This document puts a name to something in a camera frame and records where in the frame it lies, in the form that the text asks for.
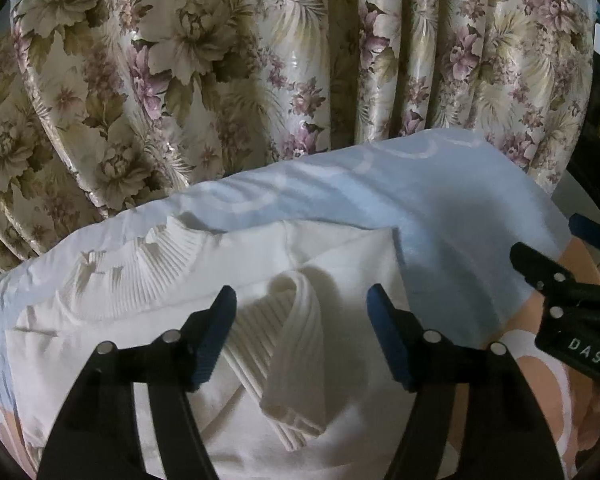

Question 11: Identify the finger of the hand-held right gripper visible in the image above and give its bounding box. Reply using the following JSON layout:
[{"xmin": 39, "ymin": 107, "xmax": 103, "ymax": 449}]
[
  {"xmin": 569, "ymin": 213, "xmax": 600, "ymax": 262},
  {"xmin": 510, "ymin": 241, "xmax": 572, "ymax": 307}
]

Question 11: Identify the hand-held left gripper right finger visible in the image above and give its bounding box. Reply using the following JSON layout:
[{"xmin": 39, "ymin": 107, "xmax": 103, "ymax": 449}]
[{"xmin": 366, "ymin": 283, "xmax": 566, "ymax": 480}]

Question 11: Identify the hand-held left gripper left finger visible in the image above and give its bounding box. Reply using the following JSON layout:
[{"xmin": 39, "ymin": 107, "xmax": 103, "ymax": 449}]
[{"xmin": 37, "ymin": 285, "xmax": 238, "ymax": 480}]

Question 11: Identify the white ribbed garment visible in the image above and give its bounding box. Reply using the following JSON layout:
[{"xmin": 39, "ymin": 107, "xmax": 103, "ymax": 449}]
[{"xmin": 2, "ymin": 212, "xmax": 461, "ymax": 480}]

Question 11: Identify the printed orange blue bed sheet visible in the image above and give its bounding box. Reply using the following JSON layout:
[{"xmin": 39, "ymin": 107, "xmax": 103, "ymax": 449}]
[{"xmin": 0, "ymin": 127, "xmax": 600, "ymax": 480}]

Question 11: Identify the floral and blue curtain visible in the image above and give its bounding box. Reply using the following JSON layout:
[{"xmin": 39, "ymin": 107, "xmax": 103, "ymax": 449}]
[{"xmin": 0, "ymin": 0, "xmax": 597, "ymax": 281}]

